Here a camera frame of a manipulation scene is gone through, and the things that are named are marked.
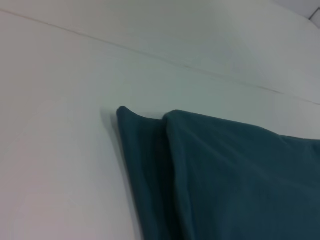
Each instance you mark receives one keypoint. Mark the teal t-shirt with beige print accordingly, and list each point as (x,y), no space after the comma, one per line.
(237,175)

